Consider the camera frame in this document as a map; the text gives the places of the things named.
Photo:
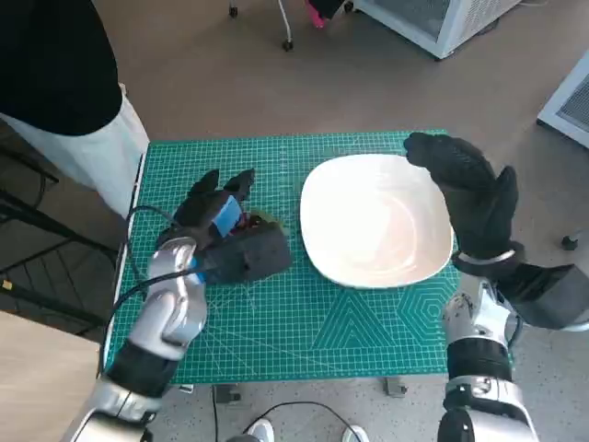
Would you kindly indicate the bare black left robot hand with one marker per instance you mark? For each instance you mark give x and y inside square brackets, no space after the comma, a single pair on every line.
[204,209]

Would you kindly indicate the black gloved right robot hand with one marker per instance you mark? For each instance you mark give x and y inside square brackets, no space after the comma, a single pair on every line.
[478,216]

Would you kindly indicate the red toy grape bunch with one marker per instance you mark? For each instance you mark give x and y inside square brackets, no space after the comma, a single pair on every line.
[267,218]

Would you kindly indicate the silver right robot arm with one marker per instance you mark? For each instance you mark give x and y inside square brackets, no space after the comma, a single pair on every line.
[478,359]

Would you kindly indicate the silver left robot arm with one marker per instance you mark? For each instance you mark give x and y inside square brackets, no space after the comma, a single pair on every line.
[161,313]

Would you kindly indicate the white square plate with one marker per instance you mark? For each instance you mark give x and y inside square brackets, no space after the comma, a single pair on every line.
[373,221]

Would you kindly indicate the black caster wheel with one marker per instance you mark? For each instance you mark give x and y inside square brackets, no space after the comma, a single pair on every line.
[234,7]
[570,242]

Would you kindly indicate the green cutting mat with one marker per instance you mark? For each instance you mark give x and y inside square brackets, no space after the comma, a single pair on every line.
[285,331]

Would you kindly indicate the black metal rack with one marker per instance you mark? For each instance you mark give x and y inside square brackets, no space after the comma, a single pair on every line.
[41,271]

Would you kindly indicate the white glass-door cabinet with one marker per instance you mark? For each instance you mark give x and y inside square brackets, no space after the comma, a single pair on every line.
[432,23]

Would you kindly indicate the white chair leg with caster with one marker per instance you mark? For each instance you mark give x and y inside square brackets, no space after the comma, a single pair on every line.
[286,23]

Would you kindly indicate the person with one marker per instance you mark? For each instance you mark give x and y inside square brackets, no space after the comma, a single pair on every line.
[50,60]

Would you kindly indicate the white shoe tip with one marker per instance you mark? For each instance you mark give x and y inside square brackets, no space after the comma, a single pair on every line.
[262,430]
[355,433]

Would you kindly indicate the pink and black object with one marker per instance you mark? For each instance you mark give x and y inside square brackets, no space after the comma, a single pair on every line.
[324,9]

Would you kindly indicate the beige wooden table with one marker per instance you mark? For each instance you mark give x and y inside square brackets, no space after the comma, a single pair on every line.
[37,382]

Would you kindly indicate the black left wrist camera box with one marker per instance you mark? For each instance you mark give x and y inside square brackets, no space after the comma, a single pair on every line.
[253,255]

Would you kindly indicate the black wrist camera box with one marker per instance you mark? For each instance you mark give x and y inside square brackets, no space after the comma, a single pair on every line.
[253,255]
[547,297]

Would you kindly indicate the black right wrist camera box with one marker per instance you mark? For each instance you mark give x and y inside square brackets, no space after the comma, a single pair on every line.
[547,297]

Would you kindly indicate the grey table bracket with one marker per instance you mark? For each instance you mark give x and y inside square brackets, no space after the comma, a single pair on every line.
[396,387]
[227,394]

